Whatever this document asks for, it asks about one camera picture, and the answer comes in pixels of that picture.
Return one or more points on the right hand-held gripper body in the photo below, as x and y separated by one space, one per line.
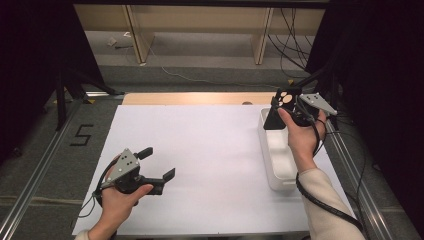
316 101

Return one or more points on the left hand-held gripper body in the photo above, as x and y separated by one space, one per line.
125 166

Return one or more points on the black phone case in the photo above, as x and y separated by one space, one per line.
275 120

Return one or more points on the white plastic storage box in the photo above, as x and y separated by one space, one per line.
278 160

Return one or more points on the person's left hand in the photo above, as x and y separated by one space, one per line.
118 206

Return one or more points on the person's right hand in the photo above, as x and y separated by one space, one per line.
303 143

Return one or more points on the white table sheet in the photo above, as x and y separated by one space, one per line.
206 150

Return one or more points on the dark curtain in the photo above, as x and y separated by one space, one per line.
30 66
380 66

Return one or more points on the wooden shelf unit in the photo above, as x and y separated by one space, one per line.
200 20

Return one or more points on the metal floor rail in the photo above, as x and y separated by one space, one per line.
36 176
363 186

